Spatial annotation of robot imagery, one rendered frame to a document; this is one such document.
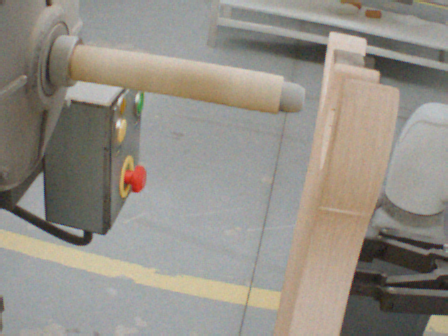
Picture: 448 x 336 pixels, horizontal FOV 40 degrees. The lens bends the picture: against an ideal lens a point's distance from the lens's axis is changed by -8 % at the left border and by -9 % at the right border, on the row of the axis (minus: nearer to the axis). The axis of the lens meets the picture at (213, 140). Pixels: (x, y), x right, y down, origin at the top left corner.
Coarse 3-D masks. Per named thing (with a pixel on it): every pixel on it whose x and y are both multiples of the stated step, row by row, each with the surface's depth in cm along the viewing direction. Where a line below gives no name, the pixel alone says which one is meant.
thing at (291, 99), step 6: (282, 84) 54; (288, 84) 54; (294, 84) 55; (282, 90) 54; (288, 90) 54; (294, 90) 54; (300, 90) 54; (282, 96) 54; (288, 96) 54; (294, 96) 54; (300, 96) 54; (282, 102) 54; (288, 102) 54; (294, 102) 54; (300, 102) 54; (282, 108) 55; (288, 108) 54; (294, 108) 54; (300, 108) 55
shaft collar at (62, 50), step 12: (60, 36) 56; (72, 36) 56; (60, 48) 55; (72, 48) 55; (48, 60) 55; (60, 60) 55; (48, 72) 56; (60, 72) 55; (60, 84) 57; (72, 84) 57
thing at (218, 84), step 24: (96, 48) 56; (72, 72) 56; (96, 72) 55; (120, 72) 55; (144, 72) 55; (168, 72) 55; (192, 72) 54; (216, 72) 54; (240, 72) 55; (192, 96) 55; (216, 96) 55; (240, 96) 54; (264, 96) 54
